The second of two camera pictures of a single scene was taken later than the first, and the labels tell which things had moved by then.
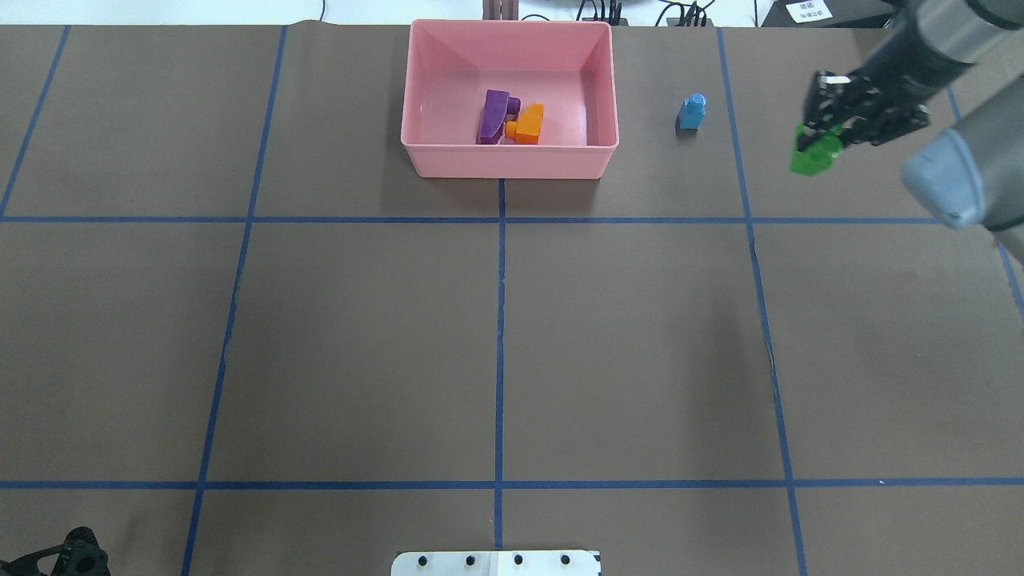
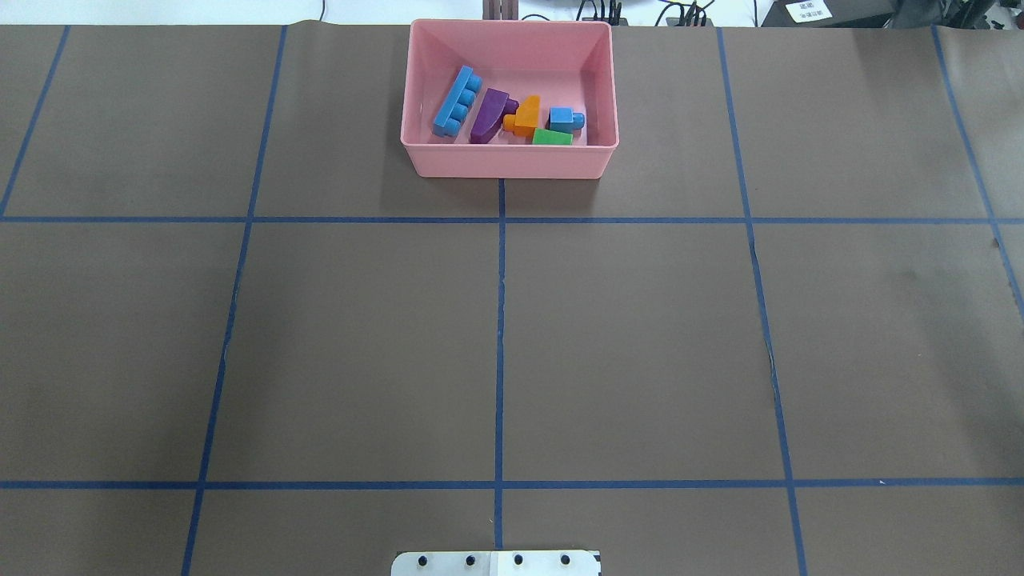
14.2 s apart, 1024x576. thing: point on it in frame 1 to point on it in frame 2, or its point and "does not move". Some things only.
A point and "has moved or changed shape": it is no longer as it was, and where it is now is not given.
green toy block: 820,154 to 548,137
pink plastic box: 507,99 does not move
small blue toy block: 691,114 to 564,119
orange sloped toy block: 526,130 has moved or changed shape
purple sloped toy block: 498,109 does not move
